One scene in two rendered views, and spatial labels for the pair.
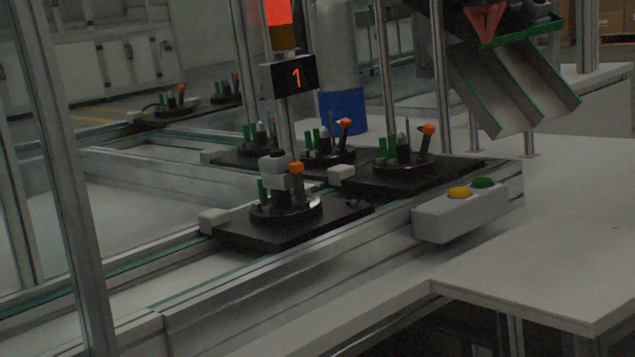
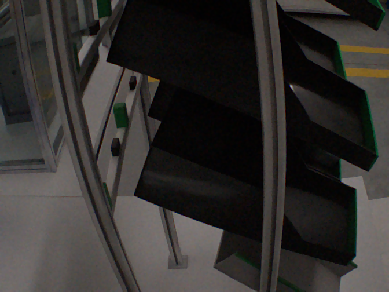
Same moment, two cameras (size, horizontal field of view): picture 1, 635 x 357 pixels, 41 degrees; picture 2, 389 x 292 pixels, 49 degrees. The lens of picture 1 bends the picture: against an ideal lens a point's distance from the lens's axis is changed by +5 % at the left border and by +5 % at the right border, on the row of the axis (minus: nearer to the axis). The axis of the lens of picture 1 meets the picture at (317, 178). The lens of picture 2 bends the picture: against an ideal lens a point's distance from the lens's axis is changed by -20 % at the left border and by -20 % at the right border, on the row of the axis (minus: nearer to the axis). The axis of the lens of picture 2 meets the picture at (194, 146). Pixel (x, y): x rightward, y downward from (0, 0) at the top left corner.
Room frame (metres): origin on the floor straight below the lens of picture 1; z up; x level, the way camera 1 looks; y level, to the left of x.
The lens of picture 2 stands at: (1.65, -0.03, 1.65)
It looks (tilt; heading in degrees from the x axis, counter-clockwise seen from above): 36 degrees down; 317
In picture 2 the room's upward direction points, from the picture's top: 8 degrees counter-clockwise
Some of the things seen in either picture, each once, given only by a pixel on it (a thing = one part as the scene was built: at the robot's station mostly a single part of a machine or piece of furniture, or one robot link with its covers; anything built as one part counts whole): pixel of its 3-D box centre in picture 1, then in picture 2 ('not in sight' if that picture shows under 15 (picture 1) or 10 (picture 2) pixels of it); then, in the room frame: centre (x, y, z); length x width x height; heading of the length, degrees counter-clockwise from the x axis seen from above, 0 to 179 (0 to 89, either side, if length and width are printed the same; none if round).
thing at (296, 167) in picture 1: (295, 182); not in sight; (1.44, 0.04, 1.04); 0.04 x 0.02 x 0.08; 41
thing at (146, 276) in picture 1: (297, 234); not in sight; (1.51, 0.05, 0.91); 0.84 x 0.28 x 0.10; 131
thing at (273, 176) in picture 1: (276, 168); not in sight; (1.48, 0.08, 1.06); 0.08 x 0.04 x 0.07; 43
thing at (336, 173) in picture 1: (402, 149); not in sight; (1.69, -0.19, 1.01); 0.24 x 0.24 x 0.13; 41
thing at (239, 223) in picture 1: (286, 218); not in sight; (1.47, 0.07, 0.96); 0.24 x 0.24 x 0.02; 41
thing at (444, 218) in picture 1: (461, 210); not in sight; (1.48, -0.26, 0.93); 0.21 x 0.07 x 0.06; 131
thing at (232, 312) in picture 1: (370, 243); not in sight; (1.40, -0.08, 0.91); 0.89 x 0.06 x 0.11; 131
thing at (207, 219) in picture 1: (214, 222); not in sight; (1.48, 0.21, 0.97); 0.05 x 0.05 x 0.04; 41
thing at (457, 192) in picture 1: (459, 194); not in sight; (1.48, -0.26, 0.96); 0.04 x 0.04 x 0.02
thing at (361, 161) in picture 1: (324, 142); not in sight; (1.87, -0.03, 1.01); 0.24 x 0.24 x 0.13; 41
